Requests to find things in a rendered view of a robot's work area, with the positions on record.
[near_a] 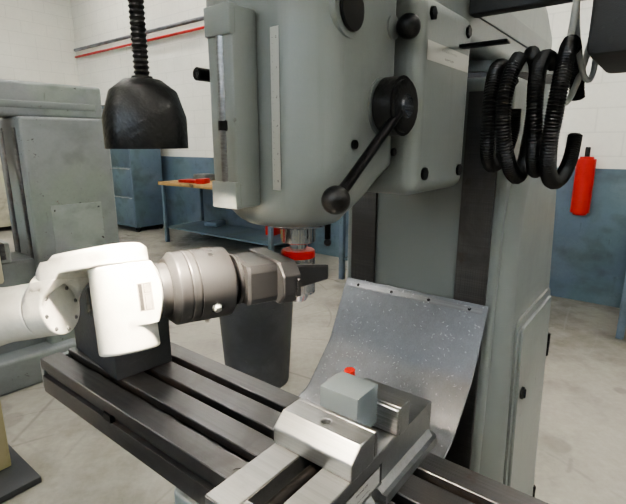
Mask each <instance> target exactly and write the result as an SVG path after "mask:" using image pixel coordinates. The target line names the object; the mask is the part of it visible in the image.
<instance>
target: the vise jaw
mask: <svg viewBox="0 0 626 504"><path fill-rule="evenodd" d="M377 440H378V431H377V430H376V429H374V428H371V427H369V426H367V425H364V424H362V423H360V422H357V421H355V420H353V419H350V418H348V417H346V416H343V415H341V414H339V413H337V412H334V411H332V410H330V409H327V408H325V407H323V406H320V405H318V404H316V403H313V402H311V401H309V400H306V399H304V398H300V399H299V400H297V401H295V402H294V403H292V404H291V405H289V406H288V407H286V408H285V409H283V411H282V413H281V415H280V417H279V418H278V420H277V422H276V424H275V426H274V442H275V443H277V444H279V445H281V446H283V447H285V448H286V449H288V450H290V451H292V452H294V453H296V454H298V455H300V456H301V457H303V458H305V459H307V460H309V461H311V462H313V463H315V464H316V465H318V466H320V467H322V468H324V469H326V470H328V471H330V472H331V473H333V474H335V475H337V476H339V477H341V478H343V479H345V480H346V481H348V482H350V483H352V482H353V481H354V480H355V479H356V478H357V477H358V476H359V475H360V474H361V473H362V472H363V471H364V470H365V469H366V468H367V467H368V465H369V464H370V463H371V462H372V461H373V460H374V457H375V456H376V454H377Z"/></svg>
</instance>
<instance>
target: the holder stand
mask: <svg viewBox="0 0 626 504"><path fill-rule="evenodd" d="M88 287H89V282H88V284H87V285H86V287H85V288H84V289H83V291H82V293H81V295H80V300H79V301H80V315H79V319H78V322H77V324H76V326H75V327H74V331H75V339H76V347H77V348H78V349H79V350H80V351H82V352H83V353H84V354H85V355H86V356H88V357H89V358H90V359H91V360H93V361H94V362H95V363H96V364H97V365H99V366H100V367H101V368H102V369H104V370H105V371H106V372H107V373H108V374H110V375H111V376H112V377H113V378H115V379H116V380H121V379H124V378H127V377H129V376H132V375H135V374H138V373H140V372H143V371H146V370H149V369H151V368H154V367H157V366H160V365H162V364H165V363H168V362H171V361H172V357H171V345H170V332H169V319H168V318H167V317H165V318H161V319H160V321H159V322H158V329H159V336H160V345H159V346H157V347H155V348H152V349H148V350H144V351H140V352H138V353H131V354H126V355H120V356H118V357H116V356H113V357H101V356H99V353H98V345H97V338H96V331H95V323H94V316H90V315H89V313H88V306H87V304H86V303H87V299H86V294H85V292H86V288H88Z"/></svg>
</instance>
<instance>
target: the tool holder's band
mask: <svg viewBox="0 0 626 504"><path fill-rule="evenodd" d="M281 255H284V256H286V257H288V258H291V259H293V260H308V259H312V258H314V257H315V249H313V248H312V247H308V246H306V250H303V251H293V250H291V249H290V246H289V247H285V248H283V249H282V250H281Z"/></svg>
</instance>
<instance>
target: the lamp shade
mask: <svg viewBox="0 0 626 504"><path fill-rule="evenodd" d="M102 126H103V136H104V146H105V149H187V148H189V147H188V131H187V118H186V115H185V112H184V110H183V107H182V104H181V102H180V99H179V96H178V94H177V92H176V91H175V90H173V89H172V88H171V87H169V86H168V85H167V84H165V83H164V82H163V81H161V80H159V79H153V77H152V76H147V75H132V76H131V78H123V79H122V80H120V81H119V82H118V83H116V84H115V85H114V86H112V87H111V88H110V89H108V91H107V96H106V100H105V104H104V108H103V113H102Z"/></svg>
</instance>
